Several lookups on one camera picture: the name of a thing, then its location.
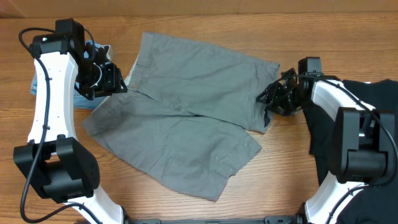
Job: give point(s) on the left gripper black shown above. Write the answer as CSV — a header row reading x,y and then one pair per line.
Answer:
x,y
113,83

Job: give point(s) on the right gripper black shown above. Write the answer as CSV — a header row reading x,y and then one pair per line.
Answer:
x,y
280,94

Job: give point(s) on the grey shorts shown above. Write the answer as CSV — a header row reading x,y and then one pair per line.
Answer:
x,y
187,116

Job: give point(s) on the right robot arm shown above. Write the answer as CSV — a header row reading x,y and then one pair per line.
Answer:
x,y
363,152

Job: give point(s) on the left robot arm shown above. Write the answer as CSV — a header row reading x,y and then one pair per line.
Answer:
x,y
55,164

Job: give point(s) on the folded blue denim jeans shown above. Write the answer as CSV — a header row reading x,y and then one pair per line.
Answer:
x,y
80,101

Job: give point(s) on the black garment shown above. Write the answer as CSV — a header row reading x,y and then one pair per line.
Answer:
x,y
375,205

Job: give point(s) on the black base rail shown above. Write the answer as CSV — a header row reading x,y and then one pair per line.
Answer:
x,y
214,221

